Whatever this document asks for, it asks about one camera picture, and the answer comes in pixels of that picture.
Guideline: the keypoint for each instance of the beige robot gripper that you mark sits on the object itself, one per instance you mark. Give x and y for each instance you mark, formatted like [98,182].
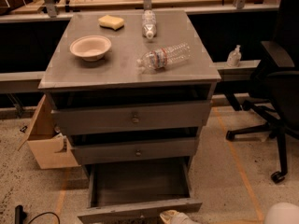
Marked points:
[181,218]

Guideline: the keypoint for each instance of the grey bottom drawer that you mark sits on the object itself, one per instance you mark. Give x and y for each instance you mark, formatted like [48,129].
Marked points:
[138,189]

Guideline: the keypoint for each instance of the grey drawer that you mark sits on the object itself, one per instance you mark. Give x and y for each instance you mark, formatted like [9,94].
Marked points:
[127,118]
[138,189]
[135,151]

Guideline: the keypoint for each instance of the grey middle drawer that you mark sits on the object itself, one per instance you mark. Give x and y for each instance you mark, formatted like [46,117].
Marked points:
[135,151]

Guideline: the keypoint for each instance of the grey top drawer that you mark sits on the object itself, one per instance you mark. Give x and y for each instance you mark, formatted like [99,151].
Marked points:
[127,118]

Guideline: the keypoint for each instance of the grey wooden drawer cabinet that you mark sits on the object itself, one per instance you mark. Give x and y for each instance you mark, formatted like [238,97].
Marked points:
[70,82]

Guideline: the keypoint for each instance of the open cardboard box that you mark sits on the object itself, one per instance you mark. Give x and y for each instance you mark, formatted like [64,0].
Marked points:
[50,148]

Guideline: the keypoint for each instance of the clear bottle with red label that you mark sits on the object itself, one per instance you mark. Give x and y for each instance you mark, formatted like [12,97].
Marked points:
[161,58]

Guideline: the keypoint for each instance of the clear sanitizer pump bottle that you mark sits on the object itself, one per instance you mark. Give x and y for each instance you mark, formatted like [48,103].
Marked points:
[234,57]

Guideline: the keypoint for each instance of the black office chair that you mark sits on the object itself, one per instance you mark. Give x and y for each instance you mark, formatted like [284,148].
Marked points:
[276,79]

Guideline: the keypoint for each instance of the beige paper bowl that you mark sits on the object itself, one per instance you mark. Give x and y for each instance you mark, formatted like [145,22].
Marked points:
[91,48]

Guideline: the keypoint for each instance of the yellow sponge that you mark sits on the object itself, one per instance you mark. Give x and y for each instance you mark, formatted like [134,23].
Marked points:
[111,22]

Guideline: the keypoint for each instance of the upright-lying clear water bottle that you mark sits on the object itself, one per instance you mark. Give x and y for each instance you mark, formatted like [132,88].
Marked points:
[149,27]

